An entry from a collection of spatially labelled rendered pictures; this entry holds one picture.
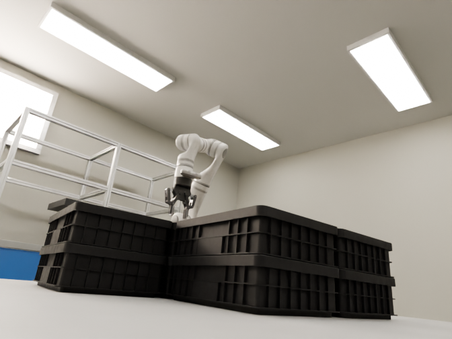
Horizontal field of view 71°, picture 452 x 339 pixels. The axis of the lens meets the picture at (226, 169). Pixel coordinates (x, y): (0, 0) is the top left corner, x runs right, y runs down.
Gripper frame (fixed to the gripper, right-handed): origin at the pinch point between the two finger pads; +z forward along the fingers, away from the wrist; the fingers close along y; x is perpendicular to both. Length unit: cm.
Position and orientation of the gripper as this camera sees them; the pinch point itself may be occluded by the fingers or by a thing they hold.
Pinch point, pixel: (178, 213)
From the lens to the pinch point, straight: 128.6
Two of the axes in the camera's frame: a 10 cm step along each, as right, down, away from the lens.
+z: -0.8, 9.3, -3.5
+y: -7.9, -2.7, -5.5
